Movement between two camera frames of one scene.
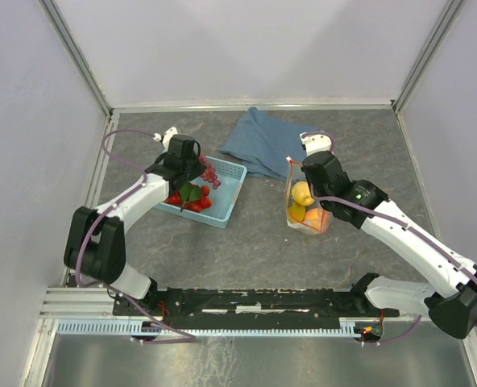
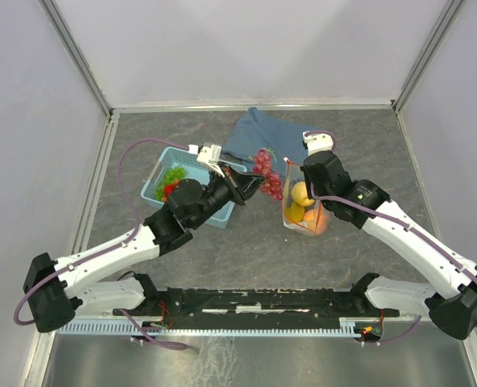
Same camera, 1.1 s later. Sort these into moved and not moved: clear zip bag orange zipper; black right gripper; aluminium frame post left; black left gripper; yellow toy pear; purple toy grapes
Moved: black left gripper; purple toy grapes
Not moved: clear zip bag orange zipper; aluminium frame post left; black right gripper; yellow toy pear
